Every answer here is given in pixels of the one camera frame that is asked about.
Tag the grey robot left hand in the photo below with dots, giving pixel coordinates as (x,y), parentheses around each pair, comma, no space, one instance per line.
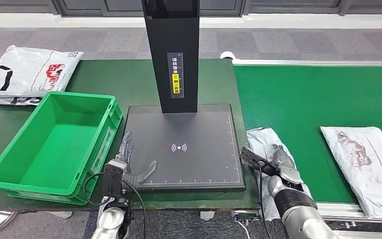
(141,179)

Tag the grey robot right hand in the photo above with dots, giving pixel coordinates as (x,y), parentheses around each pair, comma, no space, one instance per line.
(285,161)

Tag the grey mailer bag red print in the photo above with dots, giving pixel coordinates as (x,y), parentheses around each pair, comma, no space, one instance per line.
(260,138)
(369,184)

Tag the black inbound scanner machine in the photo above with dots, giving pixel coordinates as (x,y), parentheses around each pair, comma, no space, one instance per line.
(181,132)

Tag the green conveyor belt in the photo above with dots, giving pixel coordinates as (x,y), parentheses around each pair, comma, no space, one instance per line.
(309,99)

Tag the white conveyor end roller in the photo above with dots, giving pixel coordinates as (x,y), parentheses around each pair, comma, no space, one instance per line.
(227,55)

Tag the small blue circuit board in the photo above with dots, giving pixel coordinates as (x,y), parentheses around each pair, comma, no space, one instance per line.
(245,216)

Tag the white table foot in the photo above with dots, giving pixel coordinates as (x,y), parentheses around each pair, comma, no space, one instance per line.
(207,215)

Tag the green plastic crate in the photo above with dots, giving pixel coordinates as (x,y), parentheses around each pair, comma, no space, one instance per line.
(56,148)

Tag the black yellow ruler label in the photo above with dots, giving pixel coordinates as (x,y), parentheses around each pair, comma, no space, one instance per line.
(175,66)

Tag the white mailer bag black print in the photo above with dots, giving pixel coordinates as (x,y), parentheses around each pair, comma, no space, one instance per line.
(13,101)

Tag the white mailer bag black-red print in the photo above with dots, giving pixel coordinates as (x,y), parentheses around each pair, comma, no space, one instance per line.
(26,71)

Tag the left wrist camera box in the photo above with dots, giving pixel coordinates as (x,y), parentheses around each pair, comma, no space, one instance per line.
(113,179)

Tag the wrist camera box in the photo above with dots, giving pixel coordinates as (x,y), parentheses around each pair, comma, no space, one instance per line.
(113,179)
(255,158)

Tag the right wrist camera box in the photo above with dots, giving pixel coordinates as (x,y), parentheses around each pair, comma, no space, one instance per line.
(255,158)

